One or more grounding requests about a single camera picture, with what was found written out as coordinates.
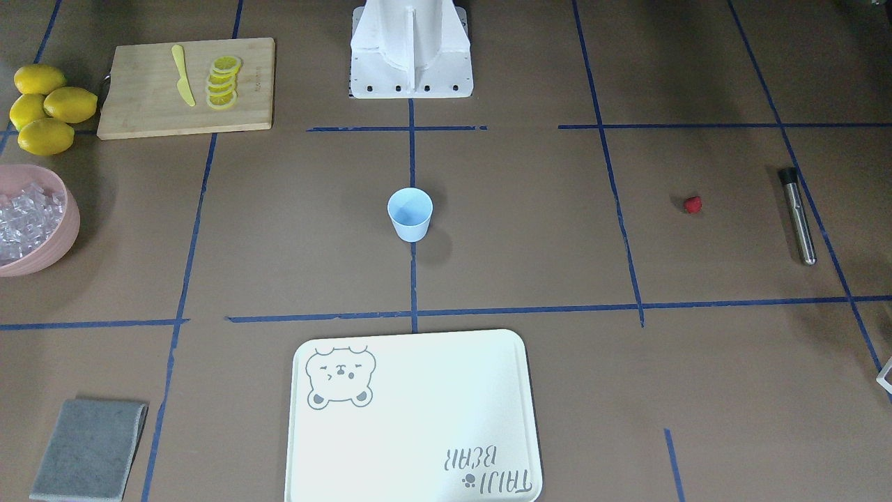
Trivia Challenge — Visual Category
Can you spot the bamboo cutting board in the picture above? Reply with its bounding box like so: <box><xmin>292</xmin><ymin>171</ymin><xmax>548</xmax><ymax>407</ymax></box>
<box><xmin>98</xmin><ymin>38</ymin><xmax>276</xmax><ymax>140</ymax></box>

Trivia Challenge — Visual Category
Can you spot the lemon slices stack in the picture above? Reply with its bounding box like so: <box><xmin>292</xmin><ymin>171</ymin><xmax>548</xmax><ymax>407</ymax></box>
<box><xmin>205</xmin><ymin>55</ymin><xmax>243</xmax><ymax>111</ymax></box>

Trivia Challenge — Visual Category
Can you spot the yellow plastic knife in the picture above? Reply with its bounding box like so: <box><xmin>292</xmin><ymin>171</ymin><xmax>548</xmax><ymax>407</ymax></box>
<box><xmin>170</xmin><ymin>44</ymin><xmax>197</xmax><ymax>106</ymax></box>

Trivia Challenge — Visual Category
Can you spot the grey folded cloth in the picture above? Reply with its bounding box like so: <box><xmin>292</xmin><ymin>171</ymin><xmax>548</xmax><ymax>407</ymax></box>
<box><xmin>29</xmin><ymin>398</ymin><xmax>148</xmax><ymax>501</ymax></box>

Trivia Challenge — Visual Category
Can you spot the light blue plastic cup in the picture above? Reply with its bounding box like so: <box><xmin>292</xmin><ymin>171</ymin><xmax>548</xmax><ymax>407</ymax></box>
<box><xmin>387</xmin><ymin>187</ymin><xmax>433</xmax><ymax>243</ymax></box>

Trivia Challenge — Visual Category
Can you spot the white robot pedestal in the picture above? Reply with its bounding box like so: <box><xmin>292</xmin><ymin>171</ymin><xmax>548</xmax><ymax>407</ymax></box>
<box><xmin>348</xmin><ymin>1</ymin><xmax>474</xmax><ymax>99</ymax></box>

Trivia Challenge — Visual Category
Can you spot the yellow lemon top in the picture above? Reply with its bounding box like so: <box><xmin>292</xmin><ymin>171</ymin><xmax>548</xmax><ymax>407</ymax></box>
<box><xmin>14</xmin><ymin>63</ymin><xmax>67</xmax><ymax>96</ymax></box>

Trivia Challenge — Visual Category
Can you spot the pink bowl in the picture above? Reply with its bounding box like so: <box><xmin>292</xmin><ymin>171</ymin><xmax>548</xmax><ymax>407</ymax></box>
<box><xmin>1</xmin><ymin>163</ymin><xmax>81</xmax><ymax>277</ymax></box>

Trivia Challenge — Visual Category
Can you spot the red strawberry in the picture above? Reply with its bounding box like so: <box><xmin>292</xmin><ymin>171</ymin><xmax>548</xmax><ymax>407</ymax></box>
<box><xmin>683</xmin><ymin>196</ymin><xmax>703</xmax><ymax>214</ymax></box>

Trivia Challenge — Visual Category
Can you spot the yellow lemon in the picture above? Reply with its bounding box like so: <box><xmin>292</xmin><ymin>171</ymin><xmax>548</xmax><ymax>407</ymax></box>
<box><xmin>14</xmin><ymin>63</ymin><xmax>67</xmax><ymax>96</ymax></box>
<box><xmin>9</xmin><ymin>94</ymin><xmax>48</xmax><ymax>131</ymax></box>
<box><xmin>18</xmin><ymin>118</ymin><xmax>75</xmax><ymax>156</ymax></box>
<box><xmin>43</xmin><ymin>86</ymin><xmax>98</xmax><ymax>124</ymax></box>

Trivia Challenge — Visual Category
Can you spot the steel muddler black tip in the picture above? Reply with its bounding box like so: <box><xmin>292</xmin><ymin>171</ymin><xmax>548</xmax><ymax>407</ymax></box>
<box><xmin>778</xmin><ymin>167</ymin><xmax>817</xmax><ymax>266</ymax></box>

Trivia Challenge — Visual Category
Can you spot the white bear serving tray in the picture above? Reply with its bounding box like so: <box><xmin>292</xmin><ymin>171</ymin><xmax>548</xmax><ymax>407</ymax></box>
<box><xmin>284</xmin><ymin>328</ymin><xmax>544</xmax><ymax>501</ymax></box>

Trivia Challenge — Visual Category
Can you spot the yellow lemon bottom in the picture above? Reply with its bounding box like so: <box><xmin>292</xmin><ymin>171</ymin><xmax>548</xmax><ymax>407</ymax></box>
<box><xmin>18</xmin><ymin>118</ymin><xmax>75</xmax><ymax>156</ymax></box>

